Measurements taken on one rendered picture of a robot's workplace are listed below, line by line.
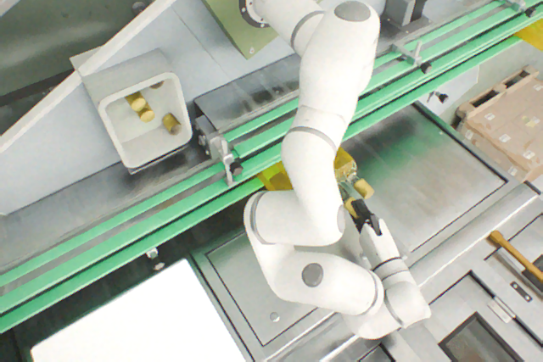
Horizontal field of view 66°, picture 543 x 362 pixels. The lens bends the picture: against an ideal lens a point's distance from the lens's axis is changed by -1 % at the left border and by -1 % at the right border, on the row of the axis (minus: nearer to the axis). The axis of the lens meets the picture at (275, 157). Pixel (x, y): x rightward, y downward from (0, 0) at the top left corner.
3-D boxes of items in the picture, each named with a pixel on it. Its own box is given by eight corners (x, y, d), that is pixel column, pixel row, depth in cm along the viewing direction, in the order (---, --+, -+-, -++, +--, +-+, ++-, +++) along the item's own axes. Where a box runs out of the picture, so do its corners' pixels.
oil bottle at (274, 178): (245, 163, 118) (290, 219, 107) (243, 150, 113) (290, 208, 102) (262, 153, 119) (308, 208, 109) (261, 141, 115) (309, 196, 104)
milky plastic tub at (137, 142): (114, 147, 103) (127, 172, 99) (80, 79, 85) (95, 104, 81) (178, 118, 109) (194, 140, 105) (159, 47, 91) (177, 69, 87)
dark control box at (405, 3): (382, 13, 129) (401, 26, 125) (388, -11, 123) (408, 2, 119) (401, 4, 132) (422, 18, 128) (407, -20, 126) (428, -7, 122)
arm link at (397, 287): (382, 332, 81) (424, 309, 78) (358, 281, 87) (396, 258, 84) (409, 332, 93) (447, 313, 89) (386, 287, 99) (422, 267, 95)
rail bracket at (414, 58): (388, 50, 122) (422, 76, 115) (393, 29, 116) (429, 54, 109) (398, 45, 123) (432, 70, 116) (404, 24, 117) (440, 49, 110)
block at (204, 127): (197, 144, 111) (209, 162, 107) (191, 119, 103) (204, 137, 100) (209, 138, 112) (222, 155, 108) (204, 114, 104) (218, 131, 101)
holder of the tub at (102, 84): (120, 159, 108) (132, 181, 104) (81, 78, 86) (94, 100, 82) (181, 130, 113) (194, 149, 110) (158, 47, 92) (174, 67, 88)
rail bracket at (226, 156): (211, 166, 109) (236, 200, 102) (202, 122, 95) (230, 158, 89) (221, 160, 110) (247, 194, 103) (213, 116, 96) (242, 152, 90)
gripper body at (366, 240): (400, 274, 100) (377, 233, 107) (410, 256, 92) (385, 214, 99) (371, 284, 99) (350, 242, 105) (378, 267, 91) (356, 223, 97)
